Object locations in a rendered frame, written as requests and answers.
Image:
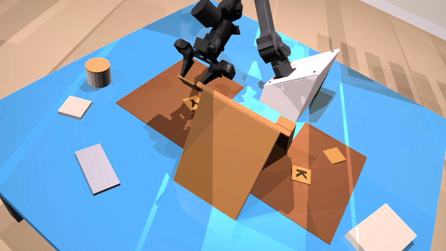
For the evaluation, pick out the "grey cylindrical canister with orange lid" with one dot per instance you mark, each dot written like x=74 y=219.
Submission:
x=98 y=71

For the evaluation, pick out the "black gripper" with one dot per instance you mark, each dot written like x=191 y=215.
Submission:
x=216 y=69

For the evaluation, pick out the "pale pink flat square tile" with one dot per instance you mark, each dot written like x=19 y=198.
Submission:
x=75 y=107

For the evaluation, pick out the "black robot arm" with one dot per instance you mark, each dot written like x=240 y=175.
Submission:
x=269 y=45

